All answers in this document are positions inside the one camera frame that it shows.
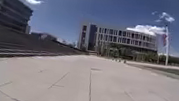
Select pale building with dark windows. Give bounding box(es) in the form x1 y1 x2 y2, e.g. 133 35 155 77
76 20 162 62

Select row of trees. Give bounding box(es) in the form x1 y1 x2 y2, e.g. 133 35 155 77
97 41 161 65

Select pale concrete slab pavement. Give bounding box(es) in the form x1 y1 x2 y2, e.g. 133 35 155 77
0 41 179 101

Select pale flagpole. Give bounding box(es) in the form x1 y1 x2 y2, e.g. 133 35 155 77
157 24 176 68

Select grey concrete steps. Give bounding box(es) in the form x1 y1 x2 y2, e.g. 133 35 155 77
0 41 78 74

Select dark sloped retaining wall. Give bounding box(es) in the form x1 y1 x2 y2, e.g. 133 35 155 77
0 22 93 59

